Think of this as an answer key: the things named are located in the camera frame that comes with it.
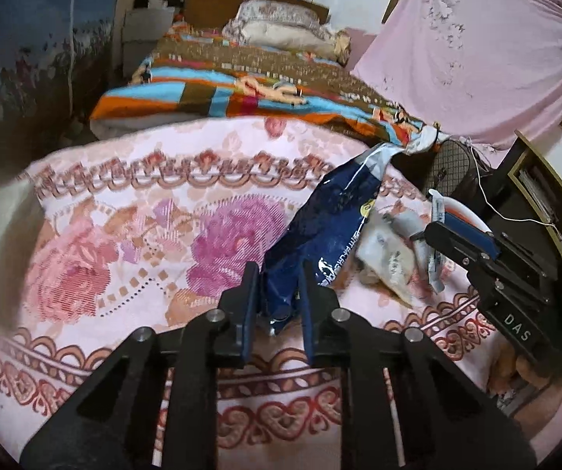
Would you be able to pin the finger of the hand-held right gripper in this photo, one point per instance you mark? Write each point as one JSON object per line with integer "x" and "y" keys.
{"x": 457, "y": 247}
{"x": 476, "y": 236}

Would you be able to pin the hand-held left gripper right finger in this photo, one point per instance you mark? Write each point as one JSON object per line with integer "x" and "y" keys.
{"x": 308, "y": 318}

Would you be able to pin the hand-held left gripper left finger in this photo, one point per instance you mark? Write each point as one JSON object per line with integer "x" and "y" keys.
{"x": 246, "y": 313}

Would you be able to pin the orange plastic basin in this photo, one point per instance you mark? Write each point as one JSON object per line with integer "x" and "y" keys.
{"x": 459, "y": 207}

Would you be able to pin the white strip wrapper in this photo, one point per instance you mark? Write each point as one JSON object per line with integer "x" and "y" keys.
{"x": 436, "y": 215}

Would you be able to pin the blue snack bag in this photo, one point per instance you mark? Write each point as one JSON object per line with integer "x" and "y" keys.
{"x": 320, "y": 225}

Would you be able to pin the person's right hand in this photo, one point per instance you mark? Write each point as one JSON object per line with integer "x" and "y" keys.
{"x": 530, "y": 387}

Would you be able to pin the quilted brown bag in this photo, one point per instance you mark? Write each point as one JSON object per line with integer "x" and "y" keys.
{"x": 452, "y": 166}

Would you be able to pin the stack of papers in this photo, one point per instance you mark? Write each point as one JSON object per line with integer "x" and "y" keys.
{"x": 538, "y": 191}

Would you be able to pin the wooden desk shelf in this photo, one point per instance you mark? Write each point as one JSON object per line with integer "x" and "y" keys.
{"x": 540, "y": 156}

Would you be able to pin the pink floral blanket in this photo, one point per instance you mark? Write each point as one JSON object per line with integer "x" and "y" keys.
{"x": 163, "y": 215}

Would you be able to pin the pink hanging sheet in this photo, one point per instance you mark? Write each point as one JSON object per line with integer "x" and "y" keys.
{"x": 472, "y": 58}

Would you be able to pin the brown patterned blanket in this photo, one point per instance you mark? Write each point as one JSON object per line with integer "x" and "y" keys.
{"x": 242, "y": 73}

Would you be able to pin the beige pillow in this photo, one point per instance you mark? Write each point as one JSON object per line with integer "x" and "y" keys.
{"x": 300, "y": 36}

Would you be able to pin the white nightstand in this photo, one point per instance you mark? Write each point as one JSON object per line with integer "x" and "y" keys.
{"x": 146, "y": 34}

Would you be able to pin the floral pillow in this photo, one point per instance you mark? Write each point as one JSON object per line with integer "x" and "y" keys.
{"x": 276, "y": 12}

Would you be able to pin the wooden bed headboard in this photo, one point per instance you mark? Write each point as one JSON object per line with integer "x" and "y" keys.
{"x": 207, "y": 2}

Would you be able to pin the blue fabric wardrobe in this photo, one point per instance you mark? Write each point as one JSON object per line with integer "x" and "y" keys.
{"x": 31, "y": 49}

